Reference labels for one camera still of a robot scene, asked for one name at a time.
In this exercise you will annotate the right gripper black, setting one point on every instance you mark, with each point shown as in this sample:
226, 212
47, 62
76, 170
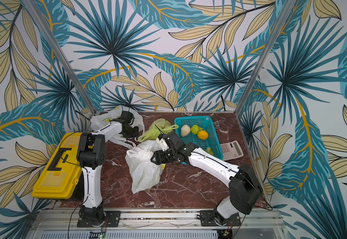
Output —
162, 156

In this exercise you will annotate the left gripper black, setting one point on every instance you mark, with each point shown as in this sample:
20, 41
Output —
134, 134

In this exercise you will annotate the white lemon print bag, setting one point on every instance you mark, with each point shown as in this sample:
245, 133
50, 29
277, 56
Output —
145, 174

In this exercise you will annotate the white lemon print plastic bags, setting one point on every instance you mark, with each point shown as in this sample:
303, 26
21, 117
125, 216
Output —
102, 124

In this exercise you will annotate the green avocado print plastic bag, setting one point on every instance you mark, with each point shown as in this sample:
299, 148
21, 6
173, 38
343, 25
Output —
159, 126

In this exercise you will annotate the white pear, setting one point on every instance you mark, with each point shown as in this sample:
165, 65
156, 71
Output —
185, 130

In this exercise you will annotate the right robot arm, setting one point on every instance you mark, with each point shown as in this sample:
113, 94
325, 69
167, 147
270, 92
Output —
244, 187

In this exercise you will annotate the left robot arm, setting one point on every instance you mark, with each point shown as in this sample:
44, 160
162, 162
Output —
91, 155

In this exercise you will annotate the orange fruit in basket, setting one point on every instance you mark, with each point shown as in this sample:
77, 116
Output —
203, 135

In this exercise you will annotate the green pear basket right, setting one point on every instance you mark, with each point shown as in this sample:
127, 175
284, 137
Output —
209, 151

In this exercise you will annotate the teal plastic basket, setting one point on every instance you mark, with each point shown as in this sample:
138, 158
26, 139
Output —
206, 123

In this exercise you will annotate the white calculator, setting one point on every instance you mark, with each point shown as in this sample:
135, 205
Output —
231, 150

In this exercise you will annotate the yellow plastic toolbox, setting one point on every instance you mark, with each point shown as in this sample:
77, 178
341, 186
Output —
62, 173

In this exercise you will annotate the left metal corner post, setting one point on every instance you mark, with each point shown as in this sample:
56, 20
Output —
36, 15

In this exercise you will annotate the metal corner post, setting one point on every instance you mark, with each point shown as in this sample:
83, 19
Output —
36, 15
281, 20

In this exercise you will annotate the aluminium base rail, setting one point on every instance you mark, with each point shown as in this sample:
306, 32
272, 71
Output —
150, 223

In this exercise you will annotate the right metal corner post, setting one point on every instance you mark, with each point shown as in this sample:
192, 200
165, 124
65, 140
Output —
281, 20

